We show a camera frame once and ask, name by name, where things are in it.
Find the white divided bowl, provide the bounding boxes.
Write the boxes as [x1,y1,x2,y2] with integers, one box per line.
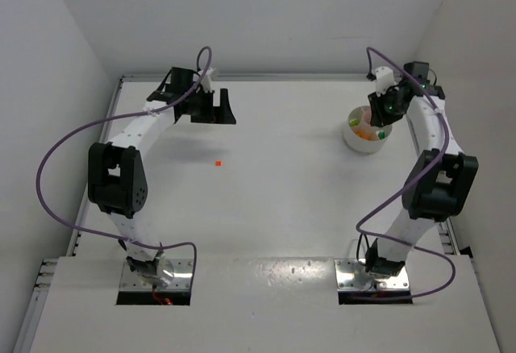
[343,106,393,154]

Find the metal base plate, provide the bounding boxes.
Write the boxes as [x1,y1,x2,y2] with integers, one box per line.
[334,259,410,293]
[119,257,194,293]

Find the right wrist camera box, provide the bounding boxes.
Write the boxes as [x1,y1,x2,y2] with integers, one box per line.
[372,66,397,96]

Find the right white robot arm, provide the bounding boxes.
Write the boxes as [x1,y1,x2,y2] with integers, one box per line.
[364,61,479,276]

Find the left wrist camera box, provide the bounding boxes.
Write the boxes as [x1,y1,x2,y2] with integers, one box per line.
[200,68,218,92]

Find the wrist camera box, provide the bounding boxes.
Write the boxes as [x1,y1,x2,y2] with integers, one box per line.
[200,68,218,92]
[372,66,397,96]

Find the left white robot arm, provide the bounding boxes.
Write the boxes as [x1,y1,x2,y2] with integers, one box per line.
[88,67,236,288]

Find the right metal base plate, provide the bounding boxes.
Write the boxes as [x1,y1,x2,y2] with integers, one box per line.
[334,259,410,293]

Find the yellow-orange legos in bowl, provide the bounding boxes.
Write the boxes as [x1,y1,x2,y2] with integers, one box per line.
[355,129,379,141]

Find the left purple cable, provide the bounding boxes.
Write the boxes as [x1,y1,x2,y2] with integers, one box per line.
[35,46,213,285]

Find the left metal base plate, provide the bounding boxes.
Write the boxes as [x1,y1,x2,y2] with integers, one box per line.
[119,257,194,293]

